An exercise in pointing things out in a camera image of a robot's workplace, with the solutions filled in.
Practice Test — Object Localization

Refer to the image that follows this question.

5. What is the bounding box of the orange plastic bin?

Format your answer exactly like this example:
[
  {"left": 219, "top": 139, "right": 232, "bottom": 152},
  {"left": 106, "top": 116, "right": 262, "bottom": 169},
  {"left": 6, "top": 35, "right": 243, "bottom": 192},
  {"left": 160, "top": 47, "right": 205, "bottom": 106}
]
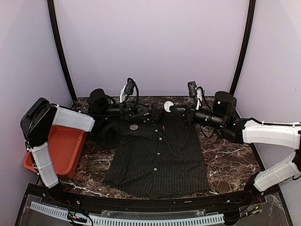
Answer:
[{"left": 24, "top": 126, "right": 87, "bottom": 178}]

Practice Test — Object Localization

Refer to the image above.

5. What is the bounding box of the black frame post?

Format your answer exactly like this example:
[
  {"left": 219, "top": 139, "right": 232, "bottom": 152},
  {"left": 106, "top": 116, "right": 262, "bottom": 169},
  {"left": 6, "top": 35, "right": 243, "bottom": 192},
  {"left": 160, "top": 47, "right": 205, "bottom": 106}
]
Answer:
[
  {"left": 229, "top": 0, "right": 256, "bottom": 95},
  {"left": 47, "top": 0, "right": 77, "bottom": 103}
]

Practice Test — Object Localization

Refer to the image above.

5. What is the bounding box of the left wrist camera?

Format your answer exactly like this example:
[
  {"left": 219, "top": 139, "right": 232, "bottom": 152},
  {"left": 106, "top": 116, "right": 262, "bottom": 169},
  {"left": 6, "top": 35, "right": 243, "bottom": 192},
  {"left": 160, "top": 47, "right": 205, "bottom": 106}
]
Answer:
[{"left": 87, "top": 89, "right": 116, "bottom": 114}]

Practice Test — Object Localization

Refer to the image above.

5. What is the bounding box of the left black frame post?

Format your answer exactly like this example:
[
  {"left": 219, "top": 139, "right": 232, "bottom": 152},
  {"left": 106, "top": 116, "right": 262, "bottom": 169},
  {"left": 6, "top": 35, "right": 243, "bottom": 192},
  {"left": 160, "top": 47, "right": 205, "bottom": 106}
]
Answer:
[{"left": 47, "top": 0, "right": 77, "bottom": 103}]

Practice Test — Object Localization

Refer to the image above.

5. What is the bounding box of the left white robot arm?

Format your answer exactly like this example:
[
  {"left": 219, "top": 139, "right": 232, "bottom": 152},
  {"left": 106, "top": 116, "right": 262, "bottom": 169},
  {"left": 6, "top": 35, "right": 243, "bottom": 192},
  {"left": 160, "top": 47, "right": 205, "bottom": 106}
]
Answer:
[{"left": 20, "top": 95, "right": 154, "bottom": 205}]

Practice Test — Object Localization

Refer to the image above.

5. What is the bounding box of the white slotted cable duct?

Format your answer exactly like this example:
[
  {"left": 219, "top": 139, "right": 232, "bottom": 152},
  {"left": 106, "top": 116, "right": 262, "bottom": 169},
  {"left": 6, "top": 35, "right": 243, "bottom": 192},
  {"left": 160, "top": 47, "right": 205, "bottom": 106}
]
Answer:
[{"left": 30, "top": 202, "right": 225, "bottom": 226}]

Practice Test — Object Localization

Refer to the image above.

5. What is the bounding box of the black pinstriped shirt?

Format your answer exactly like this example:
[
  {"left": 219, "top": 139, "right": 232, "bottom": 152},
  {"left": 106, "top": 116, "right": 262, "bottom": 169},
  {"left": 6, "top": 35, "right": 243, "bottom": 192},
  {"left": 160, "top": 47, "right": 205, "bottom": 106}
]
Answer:
[{"left": 99, "top": 112, "right": 209, "bottom": 199}]

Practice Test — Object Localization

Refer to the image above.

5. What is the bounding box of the right black frame post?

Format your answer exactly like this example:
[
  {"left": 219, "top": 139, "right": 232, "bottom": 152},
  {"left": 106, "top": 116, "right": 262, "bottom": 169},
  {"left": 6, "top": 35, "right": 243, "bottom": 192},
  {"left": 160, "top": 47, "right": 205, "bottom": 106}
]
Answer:
[{"left": 229, "top": 0, "right": 256, "bottom": 95}]

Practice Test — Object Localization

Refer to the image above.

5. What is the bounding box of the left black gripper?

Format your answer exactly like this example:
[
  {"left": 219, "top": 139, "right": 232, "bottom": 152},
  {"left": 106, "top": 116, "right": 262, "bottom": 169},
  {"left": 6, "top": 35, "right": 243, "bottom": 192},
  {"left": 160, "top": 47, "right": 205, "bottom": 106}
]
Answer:
[{"left": 100, "top": 99, "right": 151, "bottom": 121}]

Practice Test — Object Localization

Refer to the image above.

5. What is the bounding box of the black front rail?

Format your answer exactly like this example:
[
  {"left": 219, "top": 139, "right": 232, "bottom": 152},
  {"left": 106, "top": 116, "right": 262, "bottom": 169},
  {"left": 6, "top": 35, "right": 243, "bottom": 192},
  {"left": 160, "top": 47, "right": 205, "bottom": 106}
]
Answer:
[{"left": 25, "top": 182, "right": 280, "bottom": 215}]

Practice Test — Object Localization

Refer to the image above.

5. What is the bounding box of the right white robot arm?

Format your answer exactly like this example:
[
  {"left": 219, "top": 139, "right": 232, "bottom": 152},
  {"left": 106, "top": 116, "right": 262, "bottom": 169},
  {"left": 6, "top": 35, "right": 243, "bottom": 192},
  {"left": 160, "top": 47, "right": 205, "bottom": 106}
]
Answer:
[{"left": 164, "top": 101, "right": 301, "bottom": 204}]

